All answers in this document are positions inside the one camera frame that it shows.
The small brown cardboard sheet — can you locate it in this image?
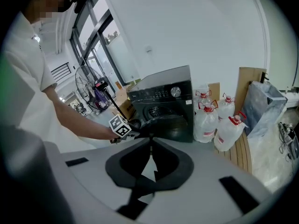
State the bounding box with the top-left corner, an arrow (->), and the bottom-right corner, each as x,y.
207,82 -> 221,102

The wooden slatted board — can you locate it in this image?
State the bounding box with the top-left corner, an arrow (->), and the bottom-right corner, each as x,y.
215,131 -> 253,174

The purple bag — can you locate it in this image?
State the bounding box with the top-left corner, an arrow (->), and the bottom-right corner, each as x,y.
93,87 -> 111,107

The clear water jug red cap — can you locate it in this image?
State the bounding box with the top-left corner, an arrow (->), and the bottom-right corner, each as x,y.
217,92 -> 236,120
194,90 -> 212,107
194,102 -> 219,144
213,112 -> 249,152

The grey plastic-wrapped box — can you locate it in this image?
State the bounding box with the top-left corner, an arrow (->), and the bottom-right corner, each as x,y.
241,80 -> 288,139

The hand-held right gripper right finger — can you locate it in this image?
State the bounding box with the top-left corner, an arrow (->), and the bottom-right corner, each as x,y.
139,138 -> 274,224

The person's white shirt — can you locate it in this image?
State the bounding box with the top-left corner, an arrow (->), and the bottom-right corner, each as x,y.
3,10 -> 98,154

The black washing machine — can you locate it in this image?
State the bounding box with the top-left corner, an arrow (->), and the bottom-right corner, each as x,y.
126,65 -> 195,143

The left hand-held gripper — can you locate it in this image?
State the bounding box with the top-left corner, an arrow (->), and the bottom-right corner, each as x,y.
108,114 -> 141,145

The large brown cardboard sheet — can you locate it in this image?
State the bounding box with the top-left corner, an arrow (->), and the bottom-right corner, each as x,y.
234,66 -> 267,114

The brown cardboard box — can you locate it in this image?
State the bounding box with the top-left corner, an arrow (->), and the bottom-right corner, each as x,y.
114,84 -> 137,121

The large black-framed glass window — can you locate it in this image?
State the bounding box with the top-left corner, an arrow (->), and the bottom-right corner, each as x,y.
69,0 -> 141,96

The black standing fan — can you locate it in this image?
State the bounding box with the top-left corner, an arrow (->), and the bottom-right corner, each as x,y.
74,65 -> 131,126

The person's left forearm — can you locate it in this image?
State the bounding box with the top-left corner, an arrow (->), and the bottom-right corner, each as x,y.
43,84 -> 117,141

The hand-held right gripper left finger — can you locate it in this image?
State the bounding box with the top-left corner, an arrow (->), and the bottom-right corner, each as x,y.
60,137 -> 156,220

